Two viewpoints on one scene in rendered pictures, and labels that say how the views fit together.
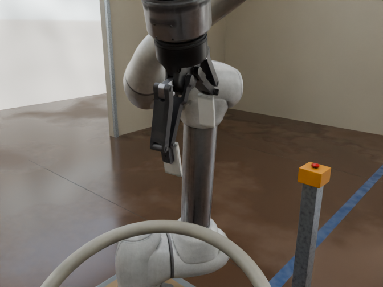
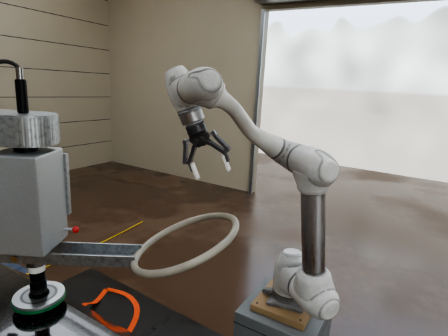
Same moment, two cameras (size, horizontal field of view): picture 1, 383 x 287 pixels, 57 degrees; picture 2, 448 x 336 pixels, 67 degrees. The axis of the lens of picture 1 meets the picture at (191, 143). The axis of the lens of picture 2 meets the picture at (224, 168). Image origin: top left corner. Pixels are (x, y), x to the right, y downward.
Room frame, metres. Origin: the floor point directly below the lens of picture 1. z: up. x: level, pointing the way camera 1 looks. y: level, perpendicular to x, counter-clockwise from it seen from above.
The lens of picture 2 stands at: (0.38, -1.27, 1.89)
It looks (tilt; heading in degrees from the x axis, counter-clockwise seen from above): 14 degrees down; 79
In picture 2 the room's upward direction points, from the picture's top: 3 degrees clockwise
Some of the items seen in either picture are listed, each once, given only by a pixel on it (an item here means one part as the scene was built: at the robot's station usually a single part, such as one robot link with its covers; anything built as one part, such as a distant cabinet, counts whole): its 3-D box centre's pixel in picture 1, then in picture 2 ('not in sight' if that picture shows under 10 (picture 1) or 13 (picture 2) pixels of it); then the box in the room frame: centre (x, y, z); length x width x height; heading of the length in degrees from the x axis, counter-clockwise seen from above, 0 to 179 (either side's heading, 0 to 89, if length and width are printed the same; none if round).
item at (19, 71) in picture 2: not in sight; (21, 90); (-0.15, 0.21, 1.83); 0.04 x 0.04 x 0.17
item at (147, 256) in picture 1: (141, 255); (291, 271); (1.04, 0.17, 1.00); 0.18 x 0.16 x 0.22; 102
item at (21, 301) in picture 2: not in sight; (39, 295); (-0.15, 0.21, 0.92); 0.21 x 0.21 x 0.01
